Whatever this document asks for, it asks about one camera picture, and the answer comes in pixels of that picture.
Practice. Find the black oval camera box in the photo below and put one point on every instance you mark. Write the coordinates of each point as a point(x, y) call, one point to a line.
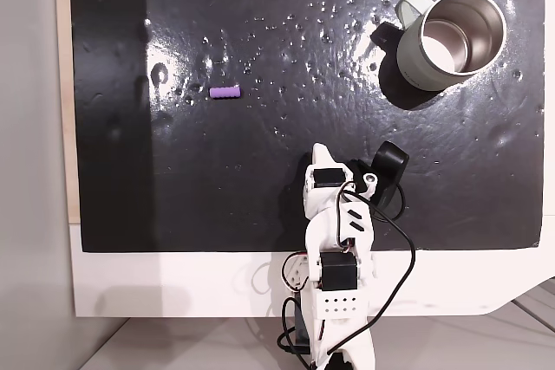
point(390, 162)

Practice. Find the pale green steel mug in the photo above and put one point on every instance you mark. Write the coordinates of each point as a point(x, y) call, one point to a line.
point(409, 56)

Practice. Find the purple pen grip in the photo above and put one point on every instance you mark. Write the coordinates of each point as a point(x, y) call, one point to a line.
point(224, 92)

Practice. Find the black rubber mat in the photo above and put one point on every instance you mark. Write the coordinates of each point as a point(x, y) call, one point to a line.
point(269, 136)

